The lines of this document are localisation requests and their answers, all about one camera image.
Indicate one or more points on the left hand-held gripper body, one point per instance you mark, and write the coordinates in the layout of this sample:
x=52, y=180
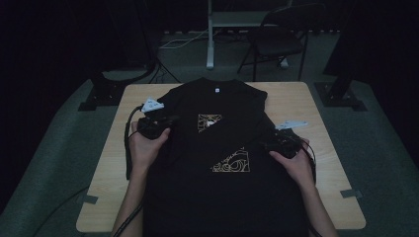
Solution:
x=150, y=126

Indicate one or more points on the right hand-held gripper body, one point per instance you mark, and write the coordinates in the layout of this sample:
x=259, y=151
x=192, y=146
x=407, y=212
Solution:
x=285, y=143

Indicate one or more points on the black printed t-shirt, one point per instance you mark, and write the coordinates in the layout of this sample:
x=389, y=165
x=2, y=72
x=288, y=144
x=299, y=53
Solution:
x=224, y=197

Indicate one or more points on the person's left hand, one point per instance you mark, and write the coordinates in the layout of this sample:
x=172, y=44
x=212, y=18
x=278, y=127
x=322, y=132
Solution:
x=145, y=148

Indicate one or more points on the person's right hand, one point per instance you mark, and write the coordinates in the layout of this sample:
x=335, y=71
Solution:
x=296, y=168

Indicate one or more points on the black tripod legs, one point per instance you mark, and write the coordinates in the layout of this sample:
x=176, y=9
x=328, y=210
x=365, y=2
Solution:
x=164, y=74

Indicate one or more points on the black stand base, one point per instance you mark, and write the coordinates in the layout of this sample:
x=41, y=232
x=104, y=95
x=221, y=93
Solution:
x=102, y=97
x=342, y=95

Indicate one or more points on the grey tape piece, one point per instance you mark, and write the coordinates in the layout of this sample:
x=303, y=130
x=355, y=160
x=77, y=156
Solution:
x=351, y=193
x=87, y=199

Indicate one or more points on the black folding chair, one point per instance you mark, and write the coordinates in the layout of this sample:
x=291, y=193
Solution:
x=280, y=42

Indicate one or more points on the white desk frame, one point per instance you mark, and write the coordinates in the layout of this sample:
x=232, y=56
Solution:
x=210, y=39

